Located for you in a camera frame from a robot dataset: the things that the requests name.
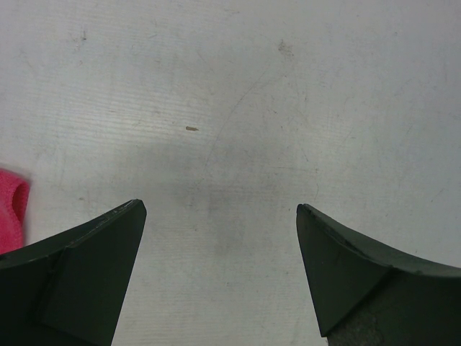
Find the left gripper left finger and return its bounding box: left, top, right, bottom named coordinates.
left=1, top=200, right=146, bottom=345

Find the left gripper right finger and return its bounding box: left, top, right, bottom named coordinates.
left=296, top=204, right=460, bottom=345

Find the folded pink t shirt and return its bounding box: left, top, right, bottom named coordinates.
left=0, top=169, right=30, bottom=254

